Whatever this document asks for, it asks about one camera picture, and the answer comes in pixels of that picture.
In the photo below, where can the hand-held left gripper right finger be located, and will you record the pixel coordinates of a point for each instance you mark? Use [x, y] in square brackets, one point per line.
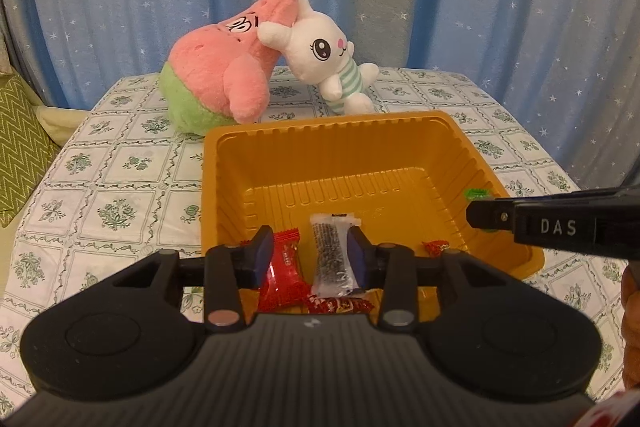
[357, 258]

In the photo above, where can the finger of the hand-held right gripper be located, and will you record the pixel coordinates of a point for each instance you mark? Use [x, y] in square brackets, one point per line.
[492, 216]

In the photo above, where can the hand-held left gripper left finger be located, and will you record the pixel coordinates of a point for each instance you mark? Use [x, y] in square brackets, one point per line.
[262, 258]

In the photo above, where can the green snack packet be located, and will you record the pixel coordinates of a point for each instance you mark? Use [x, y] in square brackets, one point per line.
[477, 194]

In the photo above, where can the clear dark seed packet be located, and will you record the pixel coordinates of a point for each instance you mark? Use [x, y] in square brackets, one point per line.
[330, 257]

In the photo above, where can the large red candy packet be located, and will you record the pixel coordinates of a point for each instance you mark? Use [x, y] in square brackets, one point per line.
[281, 279]

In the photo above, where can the small dark red packet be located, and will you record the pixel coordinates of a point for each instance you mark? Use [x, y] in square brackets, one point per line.
[340, 305]

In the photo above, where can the small red candy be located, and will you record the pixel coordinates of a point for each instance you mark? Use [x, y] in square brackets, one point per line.
[436, 248]

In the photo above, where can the orange plastic tray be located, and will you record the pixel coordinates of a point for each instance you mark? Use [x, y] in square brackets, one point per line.
[350, 167]

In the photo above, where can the person's right hand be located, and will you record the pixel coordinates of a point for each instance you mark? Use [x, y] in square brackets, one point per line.
[632, 322]

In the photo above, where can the green floral tablecloth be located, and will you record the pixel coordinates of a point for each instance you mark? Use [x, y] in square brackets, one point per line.
[125, 187]

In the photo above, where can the pink starfish plush toy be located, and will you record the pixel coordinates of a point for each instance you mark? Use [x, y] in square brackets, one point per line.
[215, 72]

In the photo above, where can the white bunny plush toy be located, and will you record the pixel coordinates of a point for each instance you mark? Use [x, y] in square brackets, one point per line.
[320, 52]

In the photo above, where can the light green sofa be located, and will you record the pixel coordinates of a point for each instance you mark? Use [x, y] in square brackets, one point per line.
[57, 122]

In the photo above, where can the green zigzag cushion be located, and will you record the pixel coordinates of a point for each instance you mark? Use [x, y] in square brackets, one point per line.
[17, 147]

